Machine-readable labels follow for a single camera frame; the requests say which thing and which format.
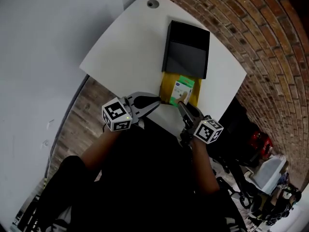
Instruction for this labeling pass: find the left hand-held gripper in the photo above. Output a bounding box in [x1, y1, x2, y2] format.
[101, 92, 161, 132]

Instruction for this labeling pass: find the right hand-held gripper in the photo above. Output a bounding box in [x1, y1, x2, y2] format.
[178, 101, 225, 147]

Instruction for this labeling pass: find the green white box of bandages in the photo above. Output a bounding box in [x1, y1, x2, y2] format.
[169, 75, 196, 106]

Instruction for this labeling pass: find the black box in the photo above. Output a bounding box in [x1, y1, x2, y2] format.
[161, 20, 211, 80]

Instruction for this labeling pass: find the person's right forearm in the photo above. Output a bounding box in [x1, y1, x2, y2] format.
[190, 138, 221, 194]

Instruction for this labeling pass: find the person's left forearm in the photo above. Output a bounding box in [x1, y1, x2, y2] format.
[80, 129, 123, 177]

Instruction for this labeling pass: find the black wheeled chair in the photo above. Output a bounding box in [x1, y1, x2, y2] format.
[207, 97, 262, 209]

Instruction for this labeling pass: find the person's black clothing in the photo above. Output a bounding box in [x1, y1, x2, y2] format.
[14, 118, 247, 232]

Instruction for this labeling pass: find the red machine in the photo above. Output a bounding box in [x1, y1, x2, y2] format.
[250, 130, 274, 160]

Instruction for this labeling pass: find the white plastic tub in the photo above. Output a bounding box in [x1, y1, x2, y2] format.
[243, 156, 288, 196]

